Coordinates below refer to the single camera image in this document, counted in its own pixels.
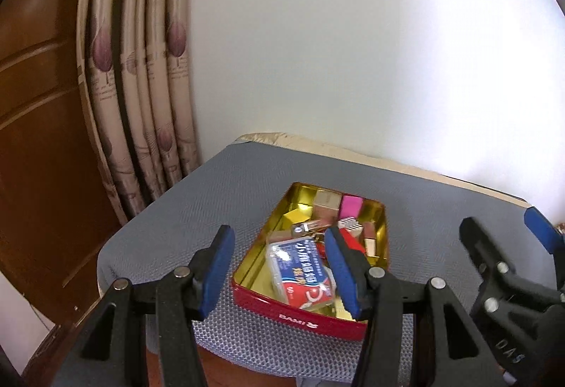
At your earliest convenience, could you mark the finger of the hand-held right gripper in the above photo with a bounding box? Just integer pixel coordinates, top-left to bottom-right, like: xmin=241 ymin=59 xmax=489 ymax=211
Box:
xmin=459 ymin=217 xmax=565 ymax=387
xmin=524 ymin=206 xmax=565 ymax=295

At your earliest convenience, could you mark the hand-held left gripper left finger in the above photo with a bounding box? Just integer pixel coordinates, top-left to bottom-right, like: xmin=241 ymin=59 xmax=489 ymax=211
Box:
xmin=53 ymin=224 xmax=236 ymax=387

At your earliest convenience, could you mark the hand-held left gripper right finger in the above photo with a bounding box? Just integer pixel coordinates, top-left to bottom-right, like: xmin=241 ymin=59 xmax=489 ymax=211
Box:
xmin=324 ymin=227 xmax=508 ymax=387

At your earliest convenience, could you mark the red block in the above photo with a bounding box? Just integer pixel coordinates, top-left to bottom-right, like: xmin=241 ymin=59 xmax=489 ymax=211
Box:
xmin=342 ymin=232 xmax=367 ymax=255

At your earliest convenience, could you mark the red tin box gold inside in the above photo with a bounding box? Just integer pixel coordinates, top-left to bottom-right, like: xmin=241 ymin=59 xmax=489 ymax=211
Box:
xmin=230 ymin=181 xmax=391 ymax=341

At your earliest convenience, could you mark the blue red card pack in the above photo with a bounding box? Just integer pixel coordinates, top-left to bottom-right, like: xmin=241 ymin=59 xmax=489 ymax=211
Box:
xmin=266 ymin=237 xmax=336 ymax=310

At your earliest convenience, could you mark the pink eraser block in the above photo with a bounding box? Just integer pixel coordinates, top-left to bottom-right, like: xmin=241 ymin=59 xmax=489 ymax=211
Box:
xmin=340 ymin=195 xmax=363 ymax=220

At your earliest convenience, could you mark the beige wooden block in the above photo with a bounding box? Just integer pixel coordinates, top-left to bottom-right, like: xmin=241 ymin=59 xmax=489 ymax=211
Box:
xmin=314 ymin=189 xmax=343 ymax=211

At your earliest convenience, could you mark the grey mesh mat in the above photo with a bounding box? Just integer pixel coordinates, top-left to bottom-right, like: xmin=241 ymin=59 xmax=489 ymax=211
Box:
xmin=96 ymin=142 xmax=565 ymax=385

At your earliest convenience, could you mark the beige leaf-print curtain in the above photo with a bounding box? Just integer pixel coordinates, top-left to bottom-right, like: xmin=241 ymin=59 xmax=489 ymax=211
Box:
xmin=76 ymin=0 xmax=204 ymax=224

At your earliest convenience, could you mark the brown wooden door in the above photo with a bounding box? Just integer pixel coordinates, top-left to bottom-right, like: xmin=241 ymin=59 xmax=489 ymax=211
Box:
xmin=0 ymin=0 xmax=129 ymax=326

